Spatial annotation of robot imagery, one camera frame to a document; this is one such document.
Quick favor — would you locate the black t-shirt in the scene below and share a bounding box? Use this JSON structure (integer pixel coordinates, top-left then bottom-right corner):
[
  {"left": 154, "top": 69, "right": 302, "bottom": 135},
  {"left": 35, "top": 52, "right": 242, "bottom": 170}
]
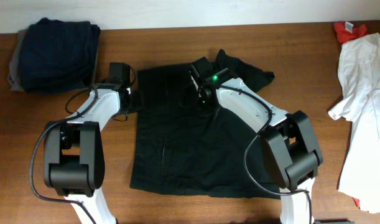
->
[{"left": 130, "top": 63, "right": 279, "bottom": 198}]

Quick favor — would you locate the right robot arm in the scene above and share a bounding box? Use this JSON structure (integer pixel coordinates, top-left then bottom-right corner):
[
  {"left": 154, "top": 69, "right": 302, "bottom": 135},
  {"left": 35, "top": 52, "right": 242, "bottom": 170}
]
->
[{"left": 189, "top": 76, "right": 323, "bottom": 223}]

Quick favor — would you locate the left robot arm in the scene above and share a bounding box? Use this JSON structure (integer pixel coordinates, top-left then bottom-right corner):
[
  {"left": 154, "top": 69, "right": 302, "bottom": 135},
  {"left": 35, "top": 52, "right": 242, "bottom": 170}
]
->
[{"left": 44, "top": 87, "right": 143, "bottom": 223}]

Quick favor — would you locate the folded navy garment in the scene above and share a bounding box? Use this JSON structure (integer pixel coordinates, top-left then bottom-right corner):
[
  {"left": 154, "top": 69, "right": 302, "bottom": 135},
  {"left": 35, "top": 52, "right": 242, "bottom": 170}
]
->
[{"left": 18, "top": 18, "right": 101, "bottom": 93}]

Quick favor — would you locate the folded grey garment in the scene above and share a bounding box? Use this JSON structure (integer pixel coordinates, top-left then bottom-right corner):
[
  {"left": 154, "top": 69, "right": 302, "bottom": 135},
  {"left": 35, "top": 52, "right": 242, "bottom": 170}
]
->
[{"left": 7, "top": 29, "right": 98, "bottom": 93}]

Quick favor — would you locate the red garment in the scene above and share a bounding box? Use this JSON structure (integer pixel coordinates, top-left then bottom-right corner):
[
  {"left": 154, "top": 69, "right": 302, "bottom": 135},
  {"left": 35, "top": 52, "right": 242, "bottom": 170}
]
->
[{"left": 333, "top": 22, "right": 368, "bottom": 44}]

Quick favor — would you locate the white garment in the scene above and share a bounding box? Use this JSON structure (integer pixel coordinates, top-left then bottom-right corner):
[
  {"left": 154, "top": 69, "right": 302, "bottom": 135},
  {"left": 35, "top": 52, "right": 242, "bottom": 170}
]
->
[{"left": 328, "top": 33, "right": 380, "bottom": 213}]

